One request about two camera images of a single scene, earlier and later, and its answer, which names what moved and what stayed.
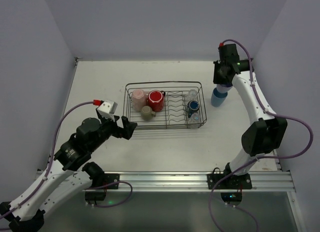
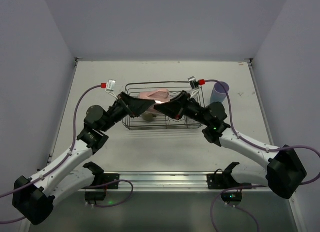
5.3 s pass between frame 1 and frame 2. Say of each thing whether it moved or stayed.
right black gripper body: moved
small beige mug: stayed
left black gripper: moved
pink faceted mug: moved
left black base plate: stayed
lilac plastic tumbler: stayed
